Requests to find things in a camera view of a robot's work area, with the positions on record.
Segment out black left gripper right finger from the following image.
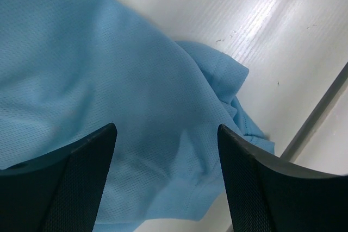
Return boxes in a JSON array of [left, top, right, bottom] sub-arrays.
[[217, 124, 347, 232]]

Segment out aluminium table edge rail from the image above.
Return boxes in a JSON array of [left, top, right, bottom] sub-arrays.
[[280, 64, 347, 161]]

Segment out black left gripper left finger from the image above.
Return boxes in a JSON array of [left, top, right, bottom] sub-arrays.
[[1, 123, 117, 231]]

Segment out light blue mesh shorts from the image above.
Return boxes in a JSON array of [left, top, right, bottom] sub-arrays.
[[1, 0, 274, 231]]

